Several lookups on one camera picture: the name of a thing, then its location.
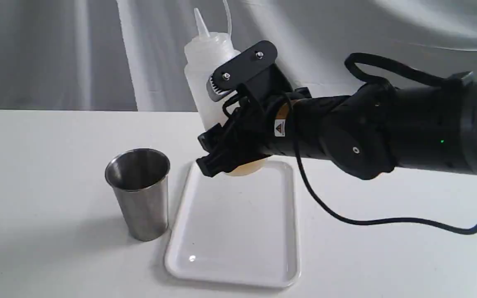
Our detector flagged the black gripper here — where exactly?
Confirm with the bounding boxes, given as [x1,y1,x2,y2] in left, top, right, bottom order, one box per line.
[196,40,312,178]

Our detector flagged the translucent squeeze bottle amber liquid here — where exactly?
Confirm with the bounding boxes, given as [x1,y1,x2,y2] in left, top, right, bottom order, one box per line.
[184,0,266,178]

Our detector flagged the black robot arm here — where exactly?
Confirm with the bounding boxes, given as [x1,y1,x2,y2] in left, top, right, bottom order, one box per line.
[196,40,477,180]

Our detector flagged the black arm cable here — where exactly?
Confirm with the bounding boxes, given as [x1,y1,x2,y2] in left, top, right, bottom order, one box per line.
[282,53,477,236]

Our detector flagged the white plastic tray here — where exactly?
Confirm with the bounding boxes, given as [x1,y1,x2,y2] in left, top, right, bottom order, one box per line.
[164,160,301,289]

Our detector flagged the stainless steel cup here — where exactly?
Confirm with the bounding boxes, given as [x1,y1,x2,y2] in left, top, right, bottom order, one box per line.
[104,148,171,242]

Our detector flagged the grey backdrop cloth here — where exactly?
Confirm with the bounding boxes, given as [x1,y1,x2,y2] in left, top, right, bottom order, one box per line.
[0,0,477,114]

